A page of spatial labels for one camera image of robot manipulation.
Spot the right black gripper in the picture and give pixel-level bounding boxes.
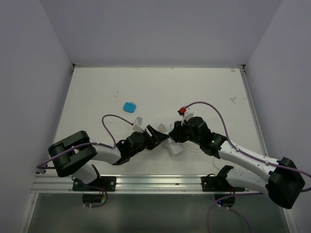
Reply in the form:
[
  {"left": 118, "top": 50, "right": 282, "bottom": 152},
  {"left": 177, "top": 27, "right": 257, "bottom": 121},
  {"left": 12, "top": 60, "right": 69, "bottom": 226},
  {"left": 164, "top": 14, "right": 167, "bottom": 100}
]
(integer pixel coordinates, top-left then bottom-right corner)
[{"left": 170, "top": 117, "right": 202, "bottom": 145}]

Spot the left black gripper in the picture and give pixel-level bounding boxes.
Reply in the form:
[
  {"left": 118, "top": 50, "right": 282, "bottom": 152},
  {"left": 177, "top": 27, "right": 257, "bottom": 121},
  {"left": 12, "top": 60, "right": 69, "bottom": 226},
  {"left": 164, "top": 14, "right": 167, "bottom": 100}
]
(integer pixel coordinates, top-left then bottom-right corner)
[{"left": 130, "top": 124, "right": 168, "bottom": 157}]

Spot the teal plug adapter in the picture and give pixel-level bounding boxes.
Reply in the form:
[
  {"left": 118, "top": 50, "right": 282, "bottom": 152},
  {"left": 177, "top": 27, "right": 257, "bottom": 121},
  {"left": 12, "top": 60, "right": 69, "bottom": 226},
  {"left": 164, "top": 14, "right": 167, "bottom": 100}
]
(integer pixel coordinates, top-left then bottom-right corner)
[{"left": 169, "top": 129, "right": 176, "bottom": 138}]

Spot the white power strip socket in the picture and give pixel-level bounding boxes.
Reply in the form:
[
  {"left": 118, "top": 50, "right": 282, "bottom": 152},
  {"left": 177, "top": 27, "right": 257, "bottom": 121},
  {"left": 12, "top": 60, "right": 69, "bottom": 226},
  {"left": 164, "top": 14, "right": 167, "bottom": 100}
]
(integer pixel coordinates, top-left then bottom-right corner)
[{"left": 157, "top": 123, "right": 183, "bottom": 156}]

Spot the blue plug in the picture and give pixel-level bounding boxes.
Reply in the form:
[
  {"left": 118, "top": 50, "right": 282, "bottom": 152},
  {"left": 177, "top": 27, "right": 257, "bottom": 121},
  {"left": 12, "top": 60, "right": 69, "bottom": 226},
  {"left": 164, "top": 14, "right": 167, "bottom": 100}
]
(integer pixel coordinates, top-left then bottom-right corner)
[{"left": 123, "top": 102, "right": 136, "bottom": 113}]

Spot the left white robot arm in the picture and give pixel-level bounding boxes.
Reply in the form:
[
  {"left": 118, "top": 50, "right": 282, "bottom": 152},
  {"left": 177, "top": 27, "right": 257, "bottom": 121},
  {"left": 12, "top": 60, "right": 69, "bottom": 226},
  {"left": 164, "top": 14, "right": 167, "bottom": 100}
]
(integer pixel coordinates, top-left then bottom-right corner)
[{"left": 48, "top": 125, "right": 169, "bottom": 191}]

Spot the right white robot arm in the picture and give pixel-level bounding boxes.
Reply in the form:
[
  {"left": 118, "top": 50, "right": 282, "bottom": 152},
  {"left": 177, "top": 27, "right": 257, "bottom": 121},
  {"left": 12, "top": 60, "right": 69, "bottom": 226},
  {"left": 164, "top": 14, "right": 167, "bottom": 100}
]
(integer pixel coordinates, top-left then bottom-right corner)
[{"left": 169, "top": 116, "right": 305, "bottom": 209}]

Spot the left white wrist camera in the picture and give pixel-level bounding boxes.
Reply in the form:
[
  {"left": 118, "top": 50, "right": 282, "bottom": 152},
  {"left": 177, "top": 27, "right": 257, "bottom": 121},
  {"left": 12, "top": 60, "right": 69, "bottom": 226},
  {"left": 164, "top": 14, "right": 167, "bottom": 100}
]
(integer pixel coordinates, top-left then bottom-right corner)
[{"left": 132, "top": 117, "right": 144, "bottom": 133}]

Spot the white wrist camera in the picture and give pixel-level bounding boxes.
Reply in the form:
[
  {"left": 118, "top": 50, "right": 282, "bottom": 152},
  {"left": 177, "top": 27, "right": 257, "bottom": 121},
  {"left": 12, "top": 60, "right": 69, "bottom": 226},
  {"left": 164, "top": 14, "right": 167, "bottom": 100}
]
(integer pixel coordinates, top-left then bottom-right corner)
[
  {"left": 132, "top": 117, "right": 144, "bottom": 133},
  {"left": 177, "top": 106, "right": 194, "bottom": 125}
]

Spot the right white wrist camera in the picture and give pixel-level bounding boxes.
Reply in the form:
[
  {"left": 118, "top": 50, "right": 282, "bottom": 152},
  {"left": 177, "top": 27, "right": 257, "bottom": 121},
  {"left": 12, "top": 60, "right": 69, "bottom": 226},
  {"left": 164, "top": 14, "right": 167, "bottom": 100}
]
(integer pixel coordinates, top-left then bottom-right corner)
[{"left": 177, "top": 106, "right": 194, "bottom": 125}]

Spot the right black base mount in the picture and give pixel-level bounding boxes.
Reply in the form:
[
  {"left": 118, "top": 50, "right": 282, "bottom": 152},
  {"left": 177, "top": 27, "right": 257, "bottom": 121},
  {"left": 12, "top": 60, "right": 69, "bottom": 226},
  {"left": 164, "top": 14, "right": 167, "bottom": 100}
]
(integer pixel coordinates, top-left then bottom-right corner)
[{"left": 201, "top": 174, "right": 245, "bottom": 192}]

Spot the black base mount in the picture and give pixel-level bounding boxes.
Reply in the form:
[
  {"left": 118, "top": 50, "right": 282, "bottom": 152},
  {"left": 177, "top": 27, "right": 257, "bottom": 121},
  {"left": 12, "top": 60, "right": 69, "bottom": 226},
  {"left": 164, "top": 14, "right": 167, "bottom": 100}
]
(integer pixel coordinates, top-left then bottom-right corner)
[
  {"left": 72, "top": 176, "right": 117, "bottom": 192},
  {"left": 201, "top": 174, "right": 245, "bottom": 192}
]

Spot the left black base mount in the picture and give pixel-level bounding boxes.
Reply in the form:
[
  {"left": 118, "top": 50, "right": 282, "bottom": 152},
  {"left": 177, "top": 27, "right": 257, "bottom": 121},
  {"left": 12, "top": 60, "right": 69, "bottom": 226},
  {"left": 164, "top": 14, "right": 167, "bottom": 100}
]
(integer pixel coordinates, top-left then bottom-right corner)
[{"left": 72, "top": 176, "right": 117, "bottom": 192}]

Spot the aluminium right side rail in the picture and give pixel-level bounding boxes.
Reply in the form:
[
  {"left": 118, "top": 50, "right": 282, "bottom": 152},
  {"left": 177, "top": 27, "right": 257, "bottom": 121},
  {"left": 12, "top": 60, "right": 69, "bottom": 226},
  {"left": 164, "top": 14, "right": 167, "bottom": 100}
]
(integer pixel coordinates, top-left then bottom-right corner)
[{"left": 238, "top": 65, "right": 269, "bottom": 156}]

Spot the aluminium rail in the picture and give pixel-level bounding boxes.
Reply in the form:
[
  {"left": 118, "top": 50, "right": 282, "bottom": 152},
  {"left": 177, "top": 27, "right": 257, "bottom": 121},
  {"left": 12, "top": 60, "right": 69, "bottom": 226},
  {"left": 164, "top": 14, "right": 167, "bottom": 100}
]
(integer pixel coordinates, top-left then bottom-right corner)
[
  {"left": 238, "top": 65, "right": 269, "bottom": 156},
  {"left": 31, "top": 174, "right": 265, "bottom": 195}
]

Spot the aluminium front rail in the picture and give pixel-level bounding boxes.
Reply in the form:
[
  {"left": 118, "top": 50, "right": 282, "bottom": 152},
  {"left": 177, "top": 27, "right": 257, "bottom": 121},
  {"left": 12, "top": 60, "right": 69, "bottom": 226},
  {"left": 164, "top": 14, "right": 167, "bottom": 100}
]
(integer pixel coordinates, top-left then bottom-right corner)
[{"left": 31, "top": 174, "right": 265, "bottom": 195}]

